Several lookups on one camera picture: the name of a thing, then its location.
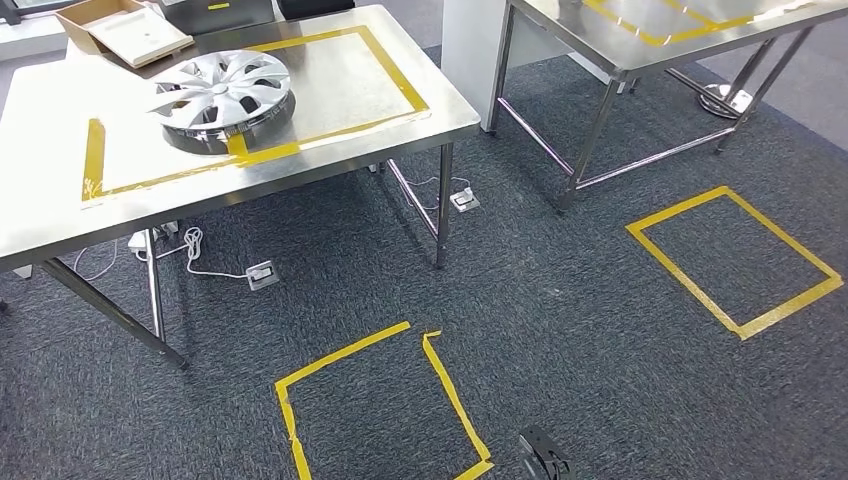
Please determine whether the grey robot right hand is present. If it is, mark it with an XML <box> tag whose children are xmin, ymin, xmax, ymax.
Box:
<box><xmin>518</xmin><ymin>425</ymin><xmax>572</xmax><ymax>480</ymax></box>

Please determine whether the yellow floor tape square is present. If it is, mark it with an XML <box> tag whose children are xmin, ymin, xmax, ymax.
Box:
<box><xmin>625</xmin><ymin>185</ymin><xmax>845</xmax><ymax>342</ymax></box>
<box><xmin>274</xmin><ymin>321</ymin><xmax>496</xmax><ymax>480</ymax></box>

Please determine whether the floor socket box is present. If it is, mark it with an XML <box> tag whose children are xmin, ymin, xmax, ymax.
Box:
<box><xmin>245</xmin><ymin>260</ymin><xmax>280</xmax><ymax>292</ymax></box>
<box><xmin>449</xmin><ymin>187</ymin><xmax>482</xmax><ymax>214</ymax></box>

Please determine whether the round chrome floor base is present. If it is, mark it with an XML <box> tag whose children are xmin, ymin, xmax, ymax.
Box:
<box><xmin>698</xmin><ymin>82</ymin><xmax>757</xmax><ymax>121</ymax></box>

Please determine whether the white cabinet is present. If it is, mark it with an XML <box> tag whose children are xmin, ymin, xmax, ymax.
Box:
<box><xmin>440</xmin><ymin>0</ymin><xmax>625</xmax><ymax>134</ymax></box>

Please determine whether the stainless steel table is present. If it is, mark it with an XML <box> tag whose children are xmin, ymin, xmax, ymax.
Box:
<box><xmin>486</xmin><ymin>0</ymin><xmax>848</xmax><ymax>213</ymax></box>
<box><xmin>0</xmin><ymin>5</ymin><xmax>482</xmax><ymax>370</ymax></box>

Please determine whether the yellow tape table outline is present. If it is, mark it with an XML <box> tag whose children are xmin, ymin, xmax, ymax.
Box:
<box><xmin>582</xmin><ymin>0</ymin><xmax>817</xmax><ymax>48</ymax></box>
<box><xmin>81</xmin><ymin>25</ymin><xmax>431</xmax><ymax>204</ymax></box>

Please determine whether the white power strip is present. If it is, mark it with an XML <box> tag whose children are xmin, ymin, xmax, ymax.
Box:
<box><xmin>127</xmin><ymin>221</ymin><xmax>180</xmax><ymax>254</ymax></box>

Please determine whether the silver wheel cover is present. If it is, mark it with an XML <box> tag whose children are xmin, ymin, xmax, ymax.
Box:
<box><xmin>148</xmin><ymin>49</ymin><xmax>293</xmax><ymax>142</ymax></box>

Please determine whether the black carry case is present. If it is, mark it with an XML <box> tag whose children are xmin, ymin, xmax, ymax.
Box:
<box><xmin>276</xmin><ymin>0</ymin><xmax>356</xmax><ymax>21</ymax></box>

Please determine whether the grey laptop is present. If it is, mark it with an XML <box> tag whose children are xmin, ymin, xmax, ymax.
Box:
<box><xmin>158</xmin><ymin>0</ymin><xmax>277</xmax><ymax>36</ymax></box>

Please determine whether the white flat board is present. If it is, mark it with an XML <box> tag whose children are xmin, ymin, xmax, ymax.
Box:
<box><xmin>86</xmin><ymin>7</ymin><xmax>195</xmax><ymax>70</ymax></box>

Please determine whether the brown cardboard box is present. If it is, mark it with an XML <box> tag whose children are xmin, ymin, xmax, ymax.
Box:
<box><xmin>54</xmin><ymin>0</ymin><xmax>195</xmax><ymax>70</ymax></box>

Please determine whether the white cable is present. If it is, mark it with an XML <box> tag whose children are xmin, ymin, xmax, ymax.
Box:
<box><xmin>135</xmin><ymin>226</ymin><xmax>250</xmax><ymax>280</ymax></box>
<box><xmin>402</xmin><ymin>174</ymin><xmax>472</xmax><ymax>213</ymax></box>
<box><xmin>72</xmin><ymin>239</ymin><xmax>120</xmax><ymax>283</ymax></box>

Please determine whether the black window frame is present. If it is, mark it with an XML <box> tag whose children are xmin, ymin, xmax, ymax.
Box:
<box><xmin>0</xmin><ymin>0</ymin><xmax>75</xmax><ymax>26</ymax></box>

